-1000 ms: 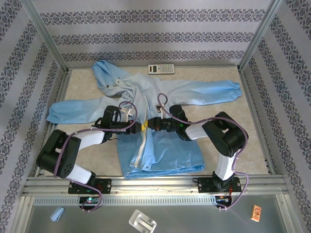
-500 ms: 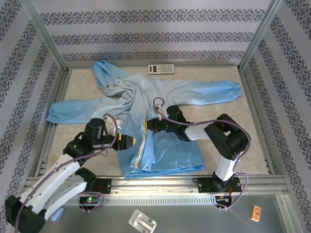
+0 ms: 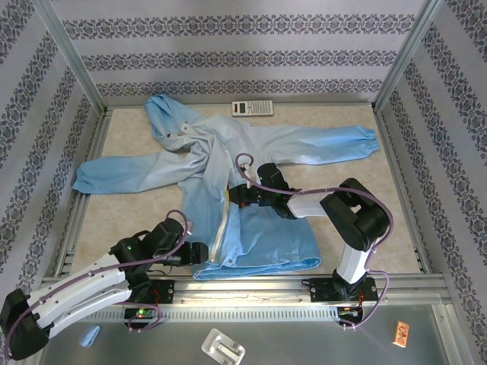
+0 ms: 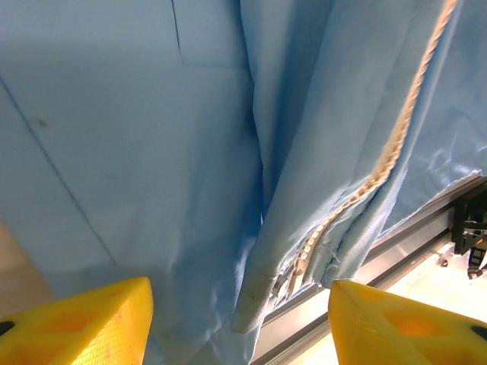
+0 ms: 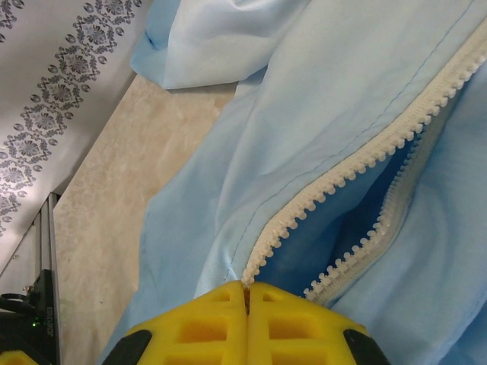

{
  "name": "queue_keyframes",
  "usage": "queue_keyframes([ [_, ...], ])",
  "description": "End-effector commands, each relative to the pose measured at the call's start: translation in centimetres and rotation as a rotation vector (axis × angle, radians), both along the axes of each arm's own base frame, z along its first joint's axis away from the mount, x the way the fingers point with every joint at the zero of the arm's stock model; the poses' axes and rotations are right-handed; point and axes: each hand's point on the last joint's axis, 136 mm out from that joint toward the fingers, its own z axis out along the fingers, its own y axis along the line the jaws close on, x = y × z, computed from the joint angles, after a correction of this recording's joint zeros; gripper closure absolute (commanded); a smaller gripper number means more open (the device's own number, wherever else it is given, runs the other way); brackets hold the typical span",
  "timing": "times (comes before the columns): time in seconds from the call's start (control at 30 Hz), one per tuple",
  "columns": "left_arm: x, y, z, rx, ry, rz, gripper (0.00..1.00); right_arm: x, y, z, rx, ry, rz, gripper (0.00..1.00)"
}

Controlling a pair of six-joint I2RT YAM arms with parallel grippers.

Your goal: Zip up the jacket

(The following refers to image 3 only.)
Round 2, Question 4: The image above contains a light blue zip jacket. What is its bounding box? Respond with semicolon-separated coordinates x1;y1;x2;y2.
72;94;380;281

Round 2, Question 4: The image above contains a white calculator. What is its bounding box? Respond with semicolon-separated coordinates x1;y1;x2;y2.
231;100;275;118

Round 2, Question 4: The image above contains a small blue folded cloth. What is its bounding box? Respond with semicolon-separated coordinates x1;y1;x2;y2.
78;323;102;348

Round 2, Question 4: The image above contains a small orange printed box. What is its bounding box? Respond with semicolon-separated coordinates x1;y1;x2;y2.
393;321;411;348

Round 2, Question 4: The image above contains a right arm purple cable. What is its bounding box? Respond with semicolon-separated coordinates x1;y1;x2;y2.
235;153;395;332

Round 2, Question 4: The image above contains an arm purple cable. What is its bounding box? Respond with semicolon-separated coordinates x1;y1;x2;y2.
5;211;191;360
235;153;395;332

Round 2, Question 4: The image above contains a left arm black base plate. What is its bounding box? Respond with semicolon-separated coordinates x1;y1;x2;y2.
129;279;176;305

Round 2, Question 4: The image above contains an aluminium mounting rail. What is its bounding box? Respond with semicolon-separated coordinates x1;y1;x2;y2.
36;275;452;305

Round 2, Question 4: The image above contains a slotted grey cable duct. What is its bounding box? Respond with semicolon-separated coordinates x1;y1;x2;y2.
81;306;339;322

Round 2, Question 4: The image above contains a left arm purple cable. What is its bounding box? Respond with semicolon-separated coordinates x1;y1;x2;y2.
5;211;191;360

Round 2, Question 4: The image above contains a silver metal bracket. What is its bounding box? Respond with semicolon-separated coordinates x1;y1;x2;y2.
201;328;247;364

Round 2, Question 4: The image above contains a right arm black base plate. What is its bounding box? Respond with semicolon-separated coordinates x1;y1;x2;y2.
310;277;380;304

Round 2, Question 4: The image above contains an aluminium side rail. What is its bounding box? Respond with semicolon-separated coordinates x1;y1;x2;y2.
53;109;113;278
374;106;433;274

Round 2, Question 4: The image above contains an aluminium frame post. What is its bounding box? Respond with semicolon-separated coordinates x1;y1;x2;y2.
372;0;447;112
32;0;111;115

